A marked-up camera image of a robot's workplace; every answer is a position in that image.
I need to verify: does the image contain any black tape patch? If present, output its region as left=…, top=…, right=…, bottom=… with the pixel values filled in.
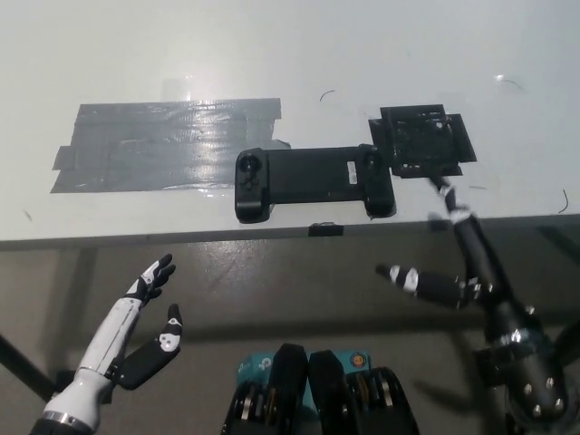
left=367, top=103, right=478, bottom=179

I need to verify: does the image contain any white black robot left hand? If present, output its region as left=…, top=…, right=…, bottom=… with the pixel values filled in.
left=43, top=253, right=186, bottom=430

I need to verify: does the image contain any small black tape piece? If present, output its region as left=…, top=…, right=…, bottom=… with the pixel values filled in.
left=307, top=221, right=344, bottom=238

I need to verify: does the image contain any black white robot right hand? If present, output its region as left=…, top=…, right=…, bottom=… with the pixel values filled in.
left=373, top=174, right=562, bottom=363

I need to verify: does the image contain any grey duct tape patch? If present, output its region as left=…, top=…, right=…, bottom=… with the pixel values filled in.
left=48, top=97, right=292, bottom=195

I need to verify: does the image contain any black teal robot body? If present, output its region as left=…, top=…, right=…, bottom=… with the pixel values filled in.
left=220, top=343, right=421, bottom=435

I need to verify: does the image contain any black mobile game controller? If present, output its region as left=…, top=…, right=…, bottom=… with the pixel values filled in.
left=233, top=142, right=395, bottom=226

